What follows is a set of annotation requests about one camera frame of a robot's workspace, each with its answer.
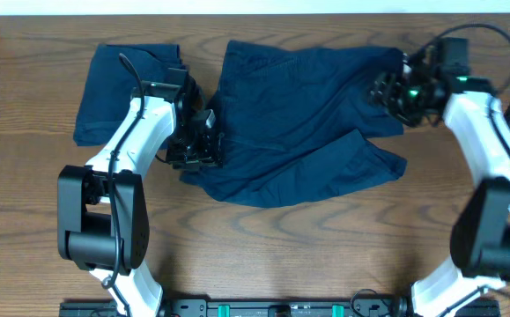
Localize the navy blue shorts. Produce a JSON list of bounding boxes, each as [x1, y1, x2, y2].
[[181, 41, 407, 208]]

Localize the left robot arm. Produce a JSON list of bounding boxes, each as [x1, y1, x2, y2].
[[57, 69, 223, 316]]

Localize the folded navy shorts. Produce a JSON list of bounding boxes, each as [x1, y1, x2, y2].
[[73, 44, 184, 146]]

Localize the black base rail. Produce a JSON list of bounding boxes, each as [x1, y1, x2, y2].
[[58, 297, 501, 317]]

